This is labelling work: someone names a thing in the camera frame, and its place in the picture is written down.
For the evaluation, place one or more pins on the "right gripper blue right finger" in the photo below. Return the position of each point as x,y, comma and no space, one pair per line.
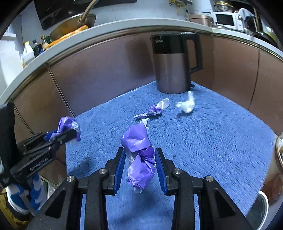
178,183

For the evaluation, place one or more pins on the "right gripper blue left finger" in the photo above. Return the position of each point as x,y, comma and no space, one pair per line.
103,182

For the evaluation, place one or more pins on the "large purple wrapper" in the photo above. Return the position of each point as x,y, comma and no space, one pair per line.
140,154

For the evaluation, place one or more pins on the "purple candy wrapper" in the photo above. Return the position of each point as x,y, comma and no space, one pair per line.
65,124

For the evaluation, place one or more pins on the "white metal trash bin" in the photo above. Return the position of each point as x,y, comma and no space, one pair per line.
258,213

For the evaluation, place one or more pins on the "blue white gloved hand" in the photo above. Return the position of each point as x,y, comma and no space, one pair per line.
22,200

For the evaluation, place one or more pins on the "blue towel mat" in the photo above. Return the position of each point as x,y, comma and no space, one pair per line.
218,138

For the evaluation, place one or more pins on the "small twisted purple wrapper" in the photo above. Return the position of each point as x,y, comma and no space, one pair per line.
155,110

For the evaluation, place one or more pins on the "amber oil bottle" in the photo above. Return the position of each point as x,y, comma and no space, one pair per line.
273,189

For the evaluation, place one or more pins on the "full beige waste basket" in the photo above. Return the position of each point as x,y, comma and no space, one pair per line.
275,167

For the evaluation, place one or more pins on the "white plastic jug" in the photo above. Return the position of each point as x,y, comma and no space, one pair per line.
28,54

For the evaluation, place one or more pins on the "black steel electric kettle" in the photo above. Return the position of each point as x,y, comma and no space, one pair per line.
171,61

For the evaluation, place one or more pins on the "brown lower cabinets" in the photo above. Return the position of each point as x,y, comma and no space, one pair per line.
93,76

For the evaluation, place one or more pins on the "yellow snack bag on counter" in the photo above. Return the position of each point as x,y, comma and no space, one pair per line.
82,28

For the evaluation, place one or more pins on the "black range hood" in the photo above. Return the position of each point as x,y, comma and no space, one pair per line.
50,12

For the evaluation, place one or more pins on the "brown rice cooker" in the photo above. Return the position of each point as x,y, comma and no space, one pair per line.
201,19

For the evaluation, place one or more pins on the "white microwave oven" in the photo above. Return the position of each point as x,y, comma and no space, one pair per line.
229,20

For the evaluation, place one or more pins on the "steel pots stack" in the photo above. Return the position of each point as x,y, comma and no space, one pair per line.
223,6

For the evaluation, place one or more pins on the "brass wok with handle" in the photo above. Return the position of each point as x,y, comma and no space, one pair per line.
75,22

